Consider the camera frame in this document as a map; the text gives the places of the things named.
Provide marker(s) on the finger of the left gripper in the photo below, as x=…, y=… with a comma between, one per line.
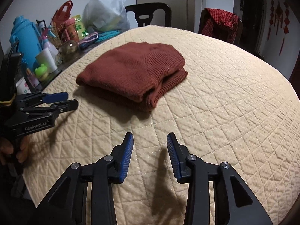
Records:
x=53, y=110
x=39, y=98

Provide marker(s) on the white spray bottle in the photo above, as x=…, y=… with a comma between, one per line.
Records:
x=45, y=32

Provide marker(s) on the beige quilted bed cover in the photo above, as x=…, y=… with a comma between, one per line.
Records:
x=232, y=107

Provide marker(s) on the rust red knit sweater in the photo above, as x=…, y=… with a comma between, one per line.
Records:
x=135, y=74

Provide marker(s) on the red Chinese knot decorations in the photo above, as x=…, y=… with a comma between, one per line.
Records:
x=279, y=18

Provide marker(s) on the dark side table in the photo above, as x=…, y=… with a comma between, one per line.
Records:
x=63, y=66

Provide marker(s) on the grey plastic bag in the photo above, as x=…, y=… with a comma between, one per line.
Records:
x=105, y=15

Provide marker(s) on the teal knitted item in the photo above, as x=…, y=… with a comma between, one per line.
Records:
x=106, y=36

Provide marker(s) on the red shopping bag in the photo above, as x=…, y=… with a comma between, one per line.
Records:
x=63, y=13

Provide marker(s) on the pink purple pouch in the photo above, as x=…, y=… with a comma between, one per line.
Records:
x=87, y=41

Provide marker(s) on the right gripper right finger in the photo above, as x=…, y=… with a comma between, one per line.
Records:
x=234, y=201

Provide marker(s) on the black chair with oval cutout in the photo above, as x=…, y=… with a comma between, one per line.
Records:
x=144, y=13

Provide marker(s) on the white cup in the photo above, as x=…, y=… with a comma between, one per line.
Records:
x=45, y=57

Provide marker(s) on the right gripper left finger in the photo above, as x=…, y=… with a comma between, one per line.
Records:
x=65, y=203

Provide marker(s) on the chair with red garment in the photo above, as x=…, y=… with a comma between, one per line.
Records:
x=236, y=28

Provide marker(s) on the small pink bottle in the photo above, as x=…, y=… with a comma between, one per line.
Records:
x=33, y=80

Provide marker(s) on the blue thermos jug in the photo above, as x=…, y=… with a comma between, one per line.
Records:
x=28, y=36

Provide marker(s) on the green frog toy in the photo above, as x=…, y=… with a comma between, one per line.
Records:
x=41, y=72

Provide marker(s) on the green floral package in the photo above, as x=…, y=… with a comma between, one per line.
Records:
x=80, y=28

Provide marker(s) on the pink lidded bottle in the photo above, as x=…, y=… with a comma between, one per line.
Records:
x=70, y=31

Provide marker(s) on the glass jar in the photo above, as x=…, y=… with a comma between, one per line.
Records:
x=68, y=51

